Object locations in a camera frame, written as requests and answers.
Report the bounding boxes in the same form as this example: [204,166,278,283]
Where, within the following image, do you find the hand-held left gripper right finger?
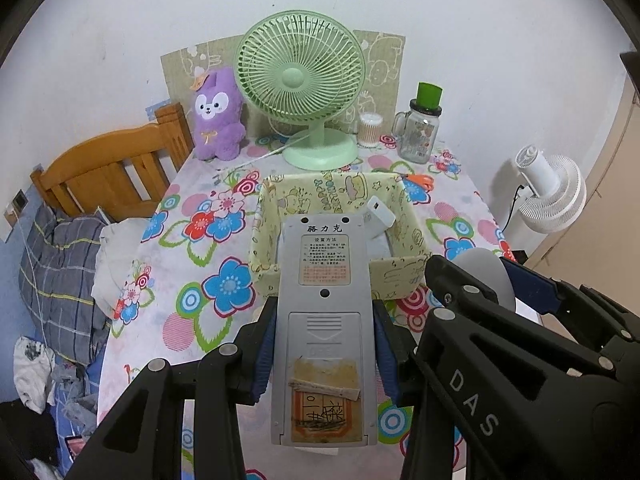
[372,300,426,406]

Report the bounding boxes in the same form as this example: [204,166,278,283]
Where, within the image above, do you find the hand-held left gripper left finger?
[65,297,278,480]

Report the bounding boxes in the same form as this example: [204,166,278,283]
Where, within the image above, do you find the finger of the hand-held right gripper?
[424,254,617,376]
[500,257,640,341]

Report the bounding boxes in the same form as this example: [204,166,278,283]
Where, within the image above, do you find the white round puck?
[452,250,518,311]

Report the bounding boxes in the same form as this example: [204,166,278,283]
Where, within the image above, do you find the grey remote control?
[270,212,379,448]

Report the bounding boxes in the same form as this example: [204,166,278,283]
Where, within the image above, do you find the white charger adapter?
[361,197,396,238]

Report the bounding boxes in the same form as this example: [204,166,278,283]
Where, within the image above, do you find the yellow printed storage box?
[248,170,432,301]

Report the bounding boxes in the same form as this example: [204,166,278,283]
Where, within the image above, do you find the white standing fan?
[497,144,587,256]

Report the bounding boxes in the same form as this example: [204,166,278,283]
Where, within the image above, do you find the floral tablecloth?
[97,132,543,480]

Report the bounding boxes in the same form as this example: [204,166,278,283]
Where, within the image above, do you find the beige door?
[520,80,640,316]

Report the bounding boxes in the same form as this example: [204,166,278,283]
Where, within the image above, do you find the glass jar mug green lid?
[392,81,445,163]

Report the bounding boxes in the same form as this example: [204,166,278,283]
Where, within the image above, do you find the white cloth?
[92,217,161,316]

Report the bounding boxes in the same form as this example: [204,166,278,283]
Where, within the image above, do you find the cotton swab jar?
[356,112,385,149]

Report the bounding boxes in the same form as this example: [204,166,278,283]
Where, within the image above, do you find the blue printed bed sheet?
[47,360,108,480]

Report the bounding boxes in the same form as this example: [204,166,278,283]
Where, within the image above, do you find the purple plush bunny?
[192,66,247,162]

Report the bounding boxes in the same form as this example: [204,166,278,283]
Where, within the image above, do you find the white grey garment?
[12,337,56,411]

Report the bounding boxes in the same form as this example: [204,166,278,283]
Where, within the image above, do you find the wooden bed headboard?
[30,102,196,223]

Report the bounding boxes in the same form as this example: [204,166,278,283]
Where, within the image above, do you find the green desk fan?
[234,10,366,171]

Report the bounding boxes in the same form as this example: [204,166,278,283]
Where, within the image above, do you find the black fan cable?
[502,187,523,231]

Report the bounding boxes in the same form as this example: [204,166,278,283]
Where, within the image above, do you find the white fan cable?
[215,130,313,176]

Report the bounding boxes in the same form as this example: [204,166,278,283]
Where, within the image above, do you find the wall socket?
[4,190,28,228]

